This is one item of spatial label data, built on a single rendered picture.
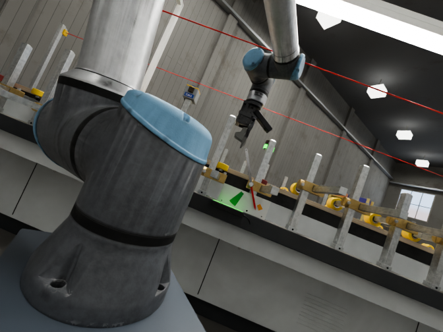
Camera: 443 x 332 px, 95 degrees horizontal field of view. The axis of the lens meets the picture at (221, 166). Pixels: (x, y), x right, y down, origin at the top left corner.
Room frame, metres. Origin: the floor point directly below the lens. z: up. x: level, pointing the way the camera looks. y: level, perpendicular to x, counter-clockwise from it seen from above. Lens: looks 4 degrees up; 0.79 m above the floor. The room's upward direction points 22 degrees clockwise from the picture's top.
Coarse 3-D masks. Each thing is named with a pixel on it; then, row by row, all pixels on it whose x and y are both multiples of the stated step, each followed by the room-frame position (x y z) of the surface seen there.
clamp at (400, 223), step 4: (388, 220) 1.05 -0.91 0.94; (392, 220) 1.02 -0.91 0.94; (396, 220) 1.01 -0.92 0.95; (400, 220) 1.02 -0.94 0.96; (404, 220) 1.02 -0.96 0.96; (388, 224) 1.06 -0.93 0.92; (392, 224) 1.03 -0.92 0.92; (396, 224) 1.02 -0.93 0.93; (400, 224) 1.02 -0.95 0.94; (404, 224) 1.02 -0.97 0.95; (416, 224) 1.01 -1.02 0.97; (400, 228) 1.02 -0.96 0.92; (404, 228) 1.02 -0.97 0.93; (408, 232) 1.05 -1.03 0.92; (412, 232) 1.02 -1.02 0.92; (416, 232) 1.01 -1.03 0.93
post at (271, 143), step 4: (272, 140) 1.06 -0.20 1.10; (268, 144) 1.06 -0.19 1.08; (272, 144) 1.06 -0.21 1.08; (268, 148) 1.06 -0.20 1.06; (272, 148) 1.06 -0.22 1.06; (264, 152) 1.09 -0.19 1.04; (268, 152) 1.06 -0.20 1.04; (272, 152) 1.06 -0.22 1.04; (264, 156) 1.06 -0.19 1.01; (268, 156) 1.06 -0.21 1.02; (264, 160) 1.06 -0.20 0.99; (268, 160) 1.06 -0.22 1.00; (260, 164) 1.07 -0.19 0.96; (264, 164) 1.06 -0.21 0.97; (260, 168) 1.06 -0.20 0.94; (264, 168) 1.06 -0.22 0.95; (260, 172) 1.06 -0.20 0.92; (264, 172) 1.06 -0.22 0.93; (256, 176) 1.06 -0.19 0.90; (260, 176) 1.06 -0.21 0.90; (256, 180) 1.06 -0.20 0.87; (260, 180) 1.06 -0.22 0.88; (256, 192) 1.06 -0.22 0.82
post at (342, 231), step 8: (360, 168) 1.06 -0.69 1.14; (368, 168) 1.04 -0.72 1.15; (360, 176) 1.04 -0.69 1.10; (360, 184) 1.04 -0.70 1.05; (352, 192) 1.05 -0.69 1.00; (360, 192) 1.04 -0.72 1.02; (344, 216) 1.05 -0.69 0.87; (352, 216) 1.04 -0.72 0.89; (344, 224) 1.04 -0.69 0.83; (336, 232) 1.07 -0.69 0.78; (344, 232) 1.04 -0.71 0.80; (336, 240) 1.05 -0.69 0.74; (344, 240) 1.04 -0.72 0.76
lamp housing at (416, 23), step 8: (336, 0) 1.35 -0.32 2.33; (344, 0) 1.34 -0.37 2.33; (352, 0) 1.34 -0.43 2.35; (360, 0) 1.33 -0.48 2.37; (360, 8) 1.34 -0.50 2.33; (368, 8) 1.33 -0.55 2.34; (376, 8) 1.33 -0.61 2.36; (384, 16) 1.33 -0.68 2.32; (392, 16) 1.32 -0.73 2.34; (400, 16) 1.32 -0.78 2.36; (408, 16) 1.32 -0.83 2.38; (408, 24) 1.32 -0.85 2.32; (416, 24) 1.32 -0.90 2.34; (424, 24) 1.31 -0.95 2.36; (432, 32) 1.31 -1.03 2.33; (440, 32) 1.31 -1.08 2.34
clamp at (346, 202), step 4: (344, 200) 1.05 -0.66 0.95; (348, 200) 1.03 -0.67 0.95; (352, 200) 1.03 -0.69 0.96; (356, 200) 1.03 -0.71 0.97; (344, 204) 1.04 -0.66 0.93; (348, 204) 1.03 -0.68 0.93; (352, 204) 1.03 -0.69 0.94; (356, 204) 1.03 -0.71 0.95; (364, 204) 1.03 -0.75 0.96; (352, 208) 1.03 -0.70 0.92; (356, 208) 1.03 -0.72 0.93; (360, 212) 1.03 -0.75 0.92; (364, 212) 1.03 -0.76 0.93; (368, 212) 1.03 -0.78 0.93
